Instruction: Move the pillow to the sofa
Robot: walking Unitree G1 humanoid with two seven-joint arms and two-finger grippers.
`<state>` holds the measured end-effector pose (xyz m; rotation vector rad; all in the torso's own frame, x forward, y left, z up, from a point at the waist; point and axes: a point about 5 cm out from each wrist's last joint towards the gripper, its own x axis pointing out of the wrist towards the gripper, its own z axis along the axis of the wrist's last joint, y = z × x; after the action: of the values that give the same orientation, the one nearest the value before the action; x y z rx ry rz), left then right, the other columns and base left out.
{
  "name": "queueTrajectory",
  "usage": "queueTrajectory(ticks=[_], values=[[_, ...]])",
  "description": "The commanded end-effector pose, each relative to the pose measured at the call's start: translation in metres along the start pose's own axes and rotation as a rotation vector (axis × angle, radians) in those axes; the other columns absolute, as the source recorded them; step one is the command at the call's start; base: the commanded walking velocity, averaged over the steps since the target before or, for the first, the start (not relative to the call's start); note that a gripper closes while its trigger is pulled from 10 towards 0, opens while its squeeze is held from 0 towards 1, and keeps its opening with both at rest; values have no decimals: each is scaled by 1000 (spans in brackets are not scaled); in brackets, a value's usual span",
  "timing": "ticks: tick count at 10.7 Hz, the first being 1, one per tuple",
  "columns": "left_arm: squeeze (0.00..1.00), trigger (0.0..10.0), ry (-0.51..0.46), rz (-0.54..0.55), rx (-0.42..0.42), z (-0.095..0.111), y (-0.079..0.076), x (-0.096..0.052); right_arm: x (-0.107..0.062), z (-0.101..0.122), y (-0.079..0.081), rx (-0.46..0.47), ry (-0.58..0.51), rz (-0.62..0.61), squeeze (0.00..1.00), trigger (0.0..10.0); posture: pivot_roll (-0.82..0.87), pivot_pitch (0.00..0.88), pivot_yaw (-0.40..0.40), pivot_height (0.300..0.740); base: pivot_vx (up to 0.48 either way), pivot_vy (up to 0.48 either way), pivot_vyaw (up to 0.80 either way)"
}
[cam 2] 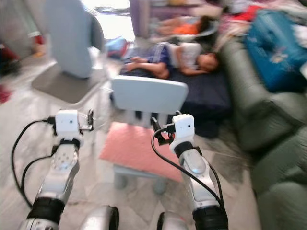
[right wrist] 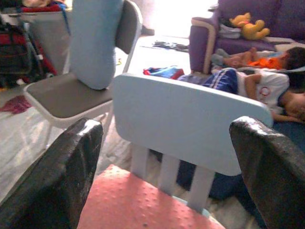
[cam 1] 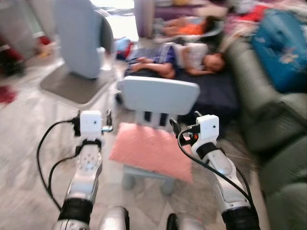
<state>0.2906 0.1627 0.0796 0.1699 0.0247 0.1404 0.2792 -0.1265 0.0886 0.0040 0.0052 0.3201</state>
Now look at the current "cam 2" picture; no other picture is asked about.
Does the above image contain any silver left robot leg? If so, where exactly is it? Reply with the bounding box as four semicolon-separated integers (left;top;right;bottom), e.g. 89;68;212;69
79;206;120;230

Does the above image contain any silver robot leg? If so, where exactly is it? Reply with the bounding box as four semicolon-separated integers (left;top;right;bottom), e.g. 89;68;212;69
79;206;120;230
155;211;197;230

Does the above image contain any short black left arm cable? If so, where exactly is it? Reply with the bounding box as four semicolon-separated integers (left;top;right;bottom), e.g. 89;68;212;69
21;153;56;209

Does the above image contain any sleeping child in checked shorts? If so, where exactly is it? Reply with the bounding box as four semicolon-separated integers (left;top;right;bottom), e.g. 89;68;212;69
121;42;220;80

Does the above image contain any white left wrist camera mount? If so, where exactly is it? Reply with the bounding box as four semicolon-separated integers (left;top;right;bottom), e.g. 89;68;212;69
55;109;80;140

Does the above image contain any pink dotted pillow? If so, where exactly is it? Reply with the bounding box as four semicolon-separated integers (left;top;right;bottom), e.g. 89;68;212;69
99;121;183;183

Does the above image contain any silver right robot leg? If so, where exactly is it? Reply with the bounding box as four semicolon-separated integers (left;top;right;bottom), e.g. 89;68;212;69
155;211;197;230

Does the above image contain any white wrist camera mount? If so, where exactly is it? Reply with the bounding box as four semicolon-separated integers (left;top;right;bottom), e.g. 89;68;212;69
171;113;196;154
55;109;80;140

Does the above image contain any blue flower print bag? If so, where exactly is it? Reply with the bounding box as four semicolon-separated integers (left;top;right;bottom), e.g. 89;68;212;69
242;9;307;94

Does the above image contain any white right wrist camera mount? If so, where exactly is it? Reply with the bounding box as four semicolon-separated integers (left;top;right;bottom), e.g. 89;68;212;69
171;113;196;154

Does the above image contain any pale blue plastic chair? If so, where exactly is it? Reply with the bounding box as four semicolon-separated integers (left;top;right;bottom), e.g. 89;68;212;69
111;75;189;195

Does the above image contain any grey blue standing appliance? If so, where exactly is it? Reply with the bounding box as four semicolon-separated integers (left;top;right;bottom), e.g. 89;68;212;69
31;0;109;104

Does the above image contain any dark blue floor mattress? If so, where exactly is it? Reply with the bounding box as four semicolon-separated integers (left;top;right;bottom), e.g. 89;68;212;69
117;66;234;138

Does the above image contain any green leather sofa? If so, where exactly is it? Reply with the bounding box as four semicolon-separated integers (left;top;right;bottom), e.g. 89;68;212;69
217;37;307;230

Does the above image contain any red floor rug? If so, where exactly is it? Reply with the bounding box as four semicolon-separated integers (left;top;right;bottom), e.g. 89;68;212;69
0;86;13;104

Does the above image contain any long black left arm cable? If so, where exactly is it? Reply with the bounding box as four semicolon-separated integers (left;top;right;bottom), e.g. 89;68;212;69
11;119;56;209

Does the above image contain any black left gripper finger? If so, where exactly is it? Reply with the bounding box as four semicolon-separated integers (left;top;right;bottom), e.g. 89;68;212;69
79;109;94;132

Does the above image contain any lying child in orange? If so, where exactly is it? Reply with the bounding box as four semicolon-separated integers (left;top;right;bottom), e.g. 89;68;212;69
156;16;216;39

